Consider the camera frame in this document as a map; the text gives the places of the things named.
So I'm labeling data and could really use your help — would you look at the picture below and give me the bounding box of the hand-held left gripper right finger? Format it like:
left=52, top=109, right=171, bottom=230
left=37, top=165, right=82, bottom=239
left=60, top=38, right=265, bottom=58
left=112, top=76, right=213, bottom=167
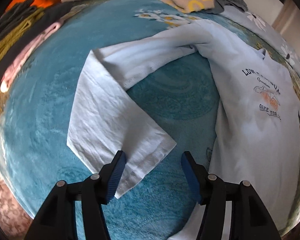
left=181, top=151, right=283, bottom=240

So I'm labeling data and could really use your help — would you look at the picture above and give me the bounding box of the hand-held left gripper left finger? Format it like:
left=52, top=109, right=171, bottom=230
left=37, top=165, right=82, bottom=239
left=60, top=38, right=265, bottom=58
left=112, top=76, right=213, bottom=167
left=24, top=150, right=127, bottom=240

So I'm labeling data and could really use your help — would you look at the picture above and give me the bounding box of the light blue printed t-shirt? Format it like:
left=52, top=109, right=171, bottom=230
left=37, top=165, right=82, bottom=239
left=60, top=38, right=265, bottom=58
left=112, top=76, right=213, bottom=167
left=66, top=20, right=300, bottom=240

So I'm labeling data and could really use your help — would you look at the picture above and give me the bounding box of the teal floral blanket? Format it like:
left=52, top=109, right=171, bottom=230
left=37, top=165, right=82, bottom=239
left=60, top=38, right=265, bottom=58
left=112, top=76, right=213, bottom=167
left=0, top=0, right=300, bottom=240

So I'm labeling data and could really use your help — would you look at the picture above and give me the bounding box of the pink floral bed sheet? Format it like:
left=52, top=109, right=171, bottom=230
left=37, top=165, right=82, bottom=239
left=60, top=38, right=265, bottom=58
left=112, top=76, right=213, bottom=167
left=0, top=160, right=34, bottom=240

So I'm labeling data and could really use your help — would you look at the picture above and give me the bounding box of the pink folded garment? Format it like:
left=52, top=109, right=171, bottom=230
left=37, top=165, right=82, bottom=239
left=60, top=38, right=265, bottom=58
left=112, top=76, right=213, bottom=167
left=0, top=21, right=63, bottom=103

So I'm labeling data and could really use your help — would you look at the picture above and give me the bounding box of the dark blue-gray folded garment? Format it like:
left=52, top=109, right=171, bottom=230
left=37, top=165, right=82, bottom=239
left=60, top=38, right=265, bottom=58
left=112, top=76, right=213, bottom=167
left=27, top=1, right=75, bottom=45

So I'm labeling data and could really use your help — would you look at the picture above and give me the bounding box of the olive knit folded garment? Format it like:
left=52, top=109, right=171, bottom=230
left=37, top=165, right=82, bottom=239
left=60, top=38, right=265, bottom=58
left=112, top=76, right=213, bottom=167
left=0, top=7, right=44, bottom=78

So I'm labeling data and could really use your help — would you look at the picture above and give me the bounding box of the dark gray folded garment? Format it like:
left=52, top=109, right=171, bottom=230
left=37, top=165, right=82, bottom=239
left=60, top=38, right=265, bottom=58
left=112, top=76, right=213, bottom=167
left=0, top=0, right=39, bottom=34

